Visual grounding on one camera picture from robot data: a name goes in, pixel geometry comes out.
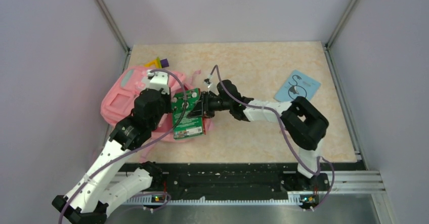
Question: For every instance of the pink student backpack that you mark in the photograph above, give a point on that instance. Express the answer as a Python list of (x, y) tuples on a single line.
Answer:
[(118, 103)]

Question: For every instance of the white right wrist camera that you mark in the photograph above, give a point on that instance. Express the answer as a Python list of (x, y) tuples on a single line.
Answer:
[(209, 84)]

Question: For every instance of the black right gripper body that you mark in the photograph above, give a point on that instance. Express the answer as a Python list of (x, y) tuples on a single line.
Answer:
[(211, 103)]

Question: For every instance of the light blue thin booklet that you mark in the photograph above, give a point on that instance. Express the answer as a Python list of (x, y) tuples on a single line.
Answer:
[(297, 85)]

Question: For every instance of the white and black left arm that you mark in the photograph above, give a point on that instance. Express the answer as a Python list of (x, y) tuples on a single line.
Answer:
[(92, 200)]

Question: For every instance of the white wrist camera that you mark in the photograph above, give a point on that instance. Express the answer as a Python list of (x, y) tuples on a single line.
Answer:
[(158, 81), (209, 84)]

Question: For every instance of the aluminium frame rail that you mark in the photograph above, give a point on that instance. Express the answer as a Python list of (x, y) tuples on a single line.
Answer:
[(348, 183)]

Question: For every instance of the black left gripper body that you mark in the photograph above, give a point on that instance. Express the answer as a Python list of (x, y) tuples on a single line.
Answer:
[(166, 106)]

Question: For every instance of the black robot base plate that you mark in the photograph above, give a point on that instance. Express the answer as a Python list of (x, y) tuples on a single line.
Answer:
[(235, 181)]

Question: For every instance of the yellow and purple toy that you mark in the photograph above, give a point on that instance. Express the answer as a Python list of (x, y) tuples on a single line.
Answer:
[(158, 63)]

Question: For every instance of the green paperback book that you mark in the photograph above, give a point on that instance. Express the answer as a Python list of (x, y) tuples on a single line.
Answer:
[(182, 104)]

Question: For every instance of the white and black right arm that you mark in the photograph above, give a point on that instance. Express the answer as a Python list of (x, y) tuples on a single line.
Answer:
[(303, 126)]

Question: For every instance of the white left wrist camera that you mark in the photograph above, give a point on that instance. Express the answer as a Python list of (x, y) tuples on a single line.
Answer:
[(158, 81)]

